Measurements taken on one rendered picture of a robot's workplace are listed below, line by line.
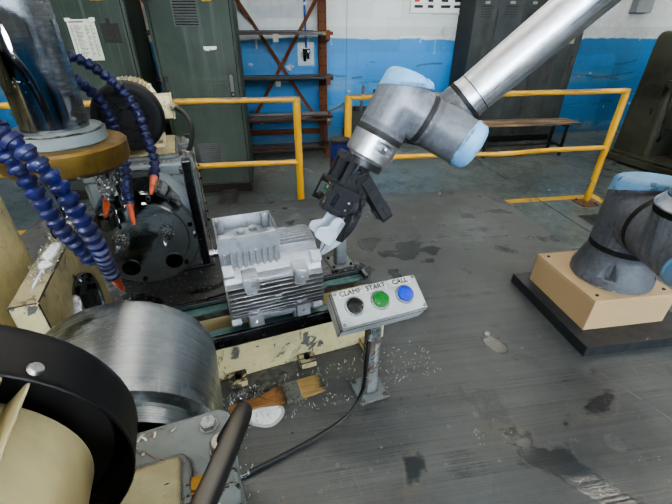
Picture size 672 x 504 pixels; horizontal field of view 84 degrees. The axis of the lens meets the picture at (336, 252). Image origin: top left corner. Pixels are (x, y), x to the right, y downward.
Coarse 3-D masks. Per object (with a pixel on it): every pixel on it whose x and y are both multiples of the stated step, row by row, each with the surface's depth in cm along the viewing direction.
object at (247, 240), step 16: (224, 224) 79; (240, 224) 80; (256, 224) 82; (272, 224) 77; (224, 240) 71; (240, 240) 72; (256, 240) 73; (272, 240) 74; (224, 256) 72; (240, 256) 73; (256, 256) 74; (272, 256) 76
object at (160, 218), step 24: (144, 192) 86; (168, 192) 91; (96, 216) 85; (120, 216) 86; (144, 216) 88; (168, 216) 90; (120, 240) 86; (144, 240) 91; (168, 240) 90; (192, 240) 96; (120, 264) 92; (144, 264) 94; (168, 264) 95
